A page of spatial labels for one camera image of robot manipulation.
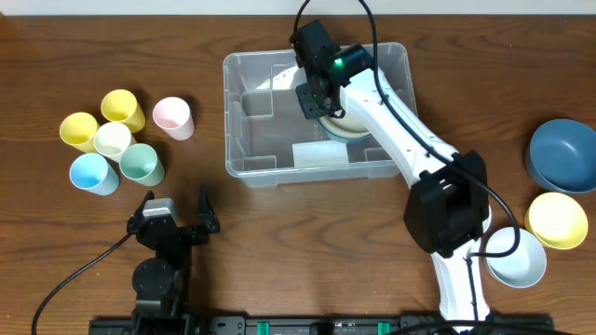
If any yellow cup left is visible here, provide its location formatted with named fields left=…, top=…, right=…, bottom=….
left=59, top=112, right=100, bottom=153

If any light grey small bowl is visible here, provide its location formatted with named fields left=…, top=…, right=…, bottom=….
left=485, top=227, right=548, bottom=288

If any beige bowl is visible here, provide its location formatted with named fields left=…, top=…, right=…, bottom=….
left=318, top=114, right=370, bottom=138

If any yellow bowl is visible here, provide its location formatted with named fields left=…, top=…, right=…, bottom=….
left=523, top=192, right=589, bottom=250

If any light blue cup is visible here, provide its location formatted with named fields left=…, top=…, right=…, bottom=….
left=69, top=153, right=119, bottom=195

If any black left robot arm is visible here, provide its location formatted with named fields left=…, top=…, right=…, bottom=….
left=127, top=186, right=220, bottom=317

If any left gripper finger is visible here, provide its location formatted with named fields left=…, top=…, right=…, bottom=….
left=197, top=184, right=221, bottom=234
left=127, top=191, right=155, bottom=235

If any blue bowl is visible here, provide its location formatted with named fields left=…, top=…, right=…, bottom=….
left=524, top=119, right=595, bottom=194
left=318, top=122, right=372, bottom=144

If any yellow cup rear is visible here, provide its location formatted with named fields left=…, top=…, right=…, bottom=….
left=101, top=89, right=145, bottom=133

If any green cup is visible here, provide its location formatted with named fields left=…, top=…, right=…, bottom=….
left=119, top=143, right=165, bottom=187

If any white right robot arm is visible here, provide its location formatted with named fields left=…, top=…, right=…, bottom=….
left=290, top=20, right=492, bottom=331

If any yellow cup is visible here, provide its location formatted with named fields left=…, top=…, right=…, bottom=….
left=101, top=89, right=145, bottom=133
left=59, top=112, right=100, bottom=153

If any pink cup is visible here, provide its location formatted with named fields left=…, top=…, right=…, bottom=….
left=153, top=97, right=195, bottom=141

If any clear plastic storage bin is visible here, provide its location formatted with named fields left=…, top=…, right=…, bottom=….
left=223, top=49, right=400, bottom=188

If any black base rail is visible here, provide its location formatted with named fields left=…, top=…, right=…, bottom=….
left=88, top=314, right=556, bottom=335

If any cream cup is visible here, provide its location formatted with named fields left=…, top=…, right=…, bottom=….
left=94, top=122, right=137, bottom=163

